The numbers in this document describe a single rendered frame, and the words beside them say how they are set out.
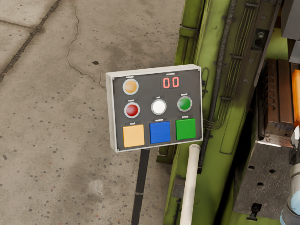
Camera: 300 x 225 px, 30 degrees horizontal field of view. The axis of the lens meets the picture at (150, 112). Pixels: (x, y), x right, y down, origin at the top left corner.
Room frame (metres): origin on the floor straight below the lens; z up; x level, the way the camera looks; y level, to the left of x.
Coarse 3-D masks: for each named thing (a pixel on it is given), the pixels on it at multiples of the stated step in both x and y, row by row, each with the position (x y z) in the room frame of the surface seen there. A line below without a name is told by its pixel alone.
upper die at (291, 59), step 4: (288, 40) 1.76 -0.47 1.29; (292, 40) 1.69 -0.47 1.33; (296, 40) 1.65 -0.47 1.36; (288, 44) 1.73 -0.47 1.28; (292, 44) 1.67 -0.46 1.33; (296, 44) 1.64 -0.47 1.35; (288, 48) 1.71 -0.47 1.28; (292, 48) 1.65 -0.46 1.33; (296, 48) 1.64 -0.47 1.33; (288, 52) 1.69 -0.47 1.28; (292, 52) 1.65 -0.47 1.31; (296, 52) 1.64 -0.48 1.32; (288, 56) 1.67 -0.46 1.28; (292, 56) 1.64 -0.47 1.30; (296, 56) 1.64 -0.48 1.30; (288, 60) 1.65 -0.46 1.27; (292, 60) 1.64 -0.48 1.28; (296, 60) 1.64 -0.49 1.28
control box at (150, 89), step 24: (120, 72) 1.57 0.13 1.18; (144, 72) 1.56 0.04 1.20; (168, 72) 1.58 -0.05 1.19; (192, 72) 1.61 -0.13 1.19; (120, 96) 1.48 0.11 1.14; (144, 96) 1.51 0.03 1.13; (168, 96) 1.54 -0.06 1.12; (192, 96) 1.57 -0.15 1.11; (120, 120) 1.44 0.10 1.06; (144, 120) 1.47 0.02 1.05; (168, 120) 1.50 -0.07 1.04; (120, 144) 1.40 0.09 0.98; (144, 144) 1.43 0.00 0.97; (168, 144) 1.46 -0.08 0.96
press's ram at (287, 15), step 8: (288, 0) 1.73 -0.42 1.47; (296, 0) 1.65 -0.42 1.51; (280, 8) 1.83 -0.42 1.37; (288, 8) 1.68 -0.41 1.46; (296, 8) 1.65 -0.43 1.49; (288, 16) 1.65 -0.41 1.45; (296, 16) 1.65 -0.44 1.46; (288, 24) 1.65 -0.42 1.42; (296, 24) 1.65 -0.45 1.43; (288, 32) 1.65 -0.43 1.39; (296, 32) 1.65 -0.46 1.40
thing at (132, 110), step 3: (129, 105) 1.48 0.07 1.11; (132, 105) 1.48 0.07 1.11; (135, 105) 1.48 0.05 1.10; (126, 108) 1.47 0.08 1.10; (129, 108) 1.47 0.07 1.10; (132, 108) 1.47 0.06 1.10; (135, 108) 1.48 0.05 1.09; (126, 111) 1.46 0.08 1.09; (129, 111) 1.47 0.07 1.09; (132, 111) 1.47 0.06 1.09; (135, 111) 1.47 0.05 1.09; (129, 114) 1.46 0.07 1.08; (132, 114) 1.46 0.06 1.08; (135, 114) 1.47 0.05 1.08
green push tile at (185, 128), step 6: (180, 120) 1.51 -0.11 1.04; (186, 120) 1.52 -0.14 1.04; (192, 120) 1.52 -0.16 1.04; (180, 126) 1.50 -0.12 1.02; (186, 126) 1.50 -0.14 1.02; (192, 126) 1.51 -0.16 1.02; (180, 132) 1.49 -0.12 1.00; (186, 132) 1.49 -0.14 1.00; (192, 132) 1.50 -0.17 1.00; (180, 138) 1.48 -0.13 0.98; (186, 138) 1.48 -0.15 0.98
